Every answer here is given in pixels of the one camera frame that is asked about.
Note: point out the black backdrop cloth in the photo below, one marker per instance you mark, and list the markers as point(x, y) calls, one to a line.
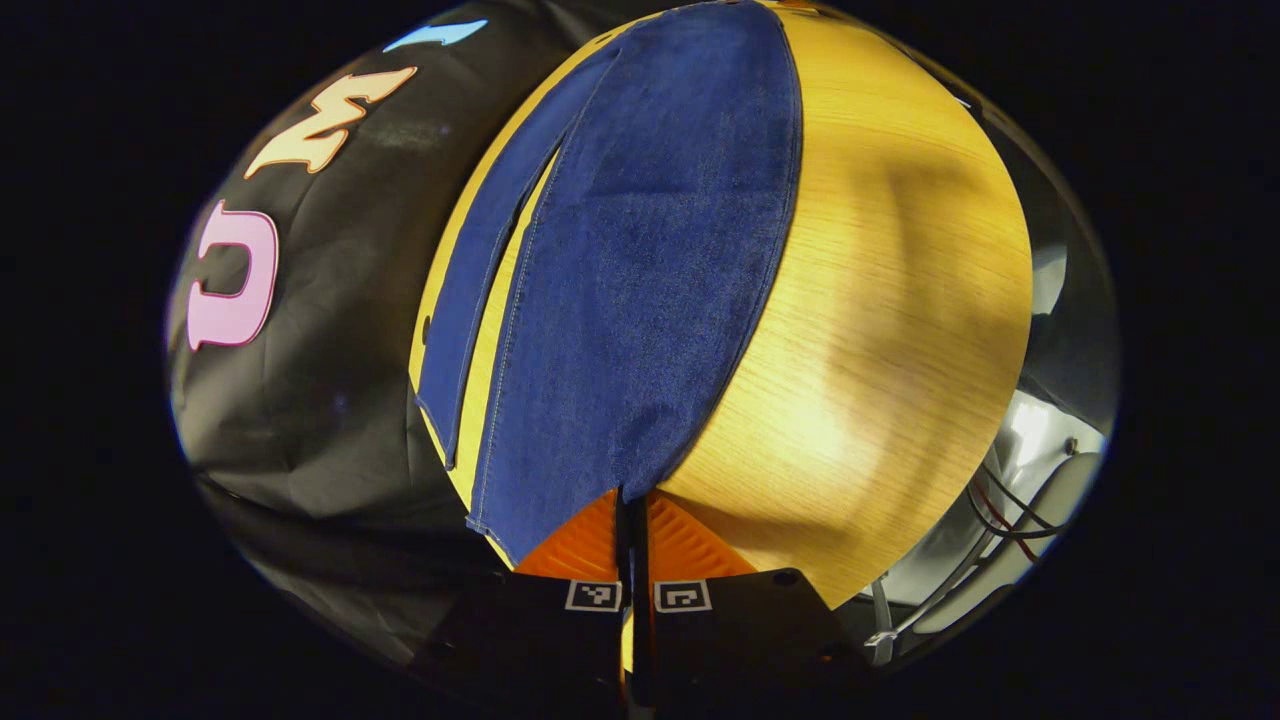
point(330, 400)

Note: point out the white metal frame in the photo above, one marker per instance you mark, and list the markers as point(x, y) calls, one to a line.
point(1060, 490)

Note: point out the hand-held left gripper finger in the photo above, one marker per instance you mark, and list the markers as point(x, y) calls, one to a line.
point(641, 555)
point(624, 555)

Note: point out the blue denim jeans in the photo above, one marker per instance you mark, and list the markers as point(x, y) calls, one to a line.
point(650, 300)

